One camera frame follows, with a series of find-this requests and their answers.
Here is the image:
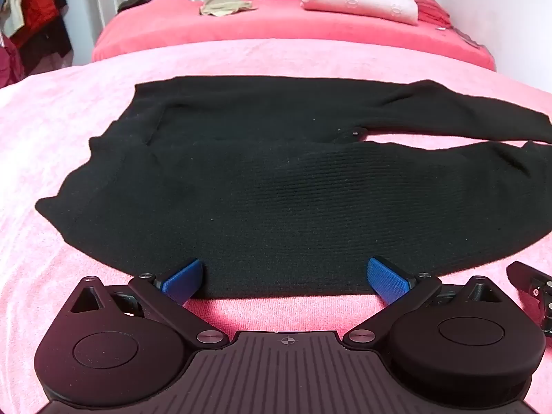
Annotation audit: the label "maroon cloth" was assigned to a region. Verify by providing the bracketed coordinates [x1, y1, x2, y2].
[0, 44, 23, 89]

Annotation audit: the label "beige cloth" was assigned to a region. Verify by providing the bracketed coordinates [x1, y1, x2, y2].
[199, 0, 259, 17]

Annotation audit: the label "red pillow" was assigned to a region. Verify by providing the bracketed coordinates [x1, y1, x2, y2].
[407, 0, 453, 32]

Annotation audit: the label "black hanging garment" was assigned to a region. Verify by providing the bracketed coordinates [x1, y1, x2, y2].
[43, 0, 73, 58]

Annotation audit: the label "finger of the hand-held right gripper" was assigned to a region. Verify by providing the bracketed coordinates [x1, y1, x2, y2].
[506, 260, 552, 338]

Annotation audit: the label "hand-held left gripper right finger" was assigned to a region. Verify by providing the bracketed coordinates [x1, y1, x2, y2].
[344, 256, 506, 351]

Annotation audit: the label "coral red bed sheet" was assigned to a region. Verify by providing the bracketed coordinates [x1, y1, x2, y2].
[90, 0, 496, 72]

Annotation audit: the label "dark cloth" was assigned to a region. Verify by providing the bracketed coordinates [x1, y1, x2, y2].
[117, 0, 167, 13]

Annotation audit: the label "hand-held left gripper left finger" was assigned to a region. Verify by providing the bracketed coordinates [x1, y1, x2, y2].
[70, 258, 227, 351]

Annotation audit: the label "pale yellow hanging garment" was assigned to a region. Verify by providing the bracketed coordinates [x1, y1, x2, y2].
[3, 0, 27, 37]

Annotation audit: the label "black knit pants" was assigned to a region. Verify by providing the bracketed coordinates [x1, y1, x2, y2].
[35, 76, 552, 299]

